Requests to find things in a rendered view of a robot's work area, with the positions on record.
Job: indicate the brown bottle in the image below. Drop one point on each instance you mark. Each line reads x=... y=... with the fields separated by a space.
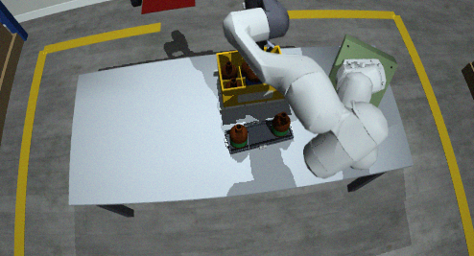
x=238 y=136
x=281 y=124
x=243 y=69
x=251 y=78
x=233 y=83
x=229 y=71

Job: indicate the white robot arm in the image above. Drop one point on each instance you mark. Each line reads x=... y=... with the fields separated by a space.
x=358 y=126

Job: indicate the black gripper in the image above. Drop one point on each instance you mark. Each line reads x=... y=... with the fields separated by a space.
x=264 y=42

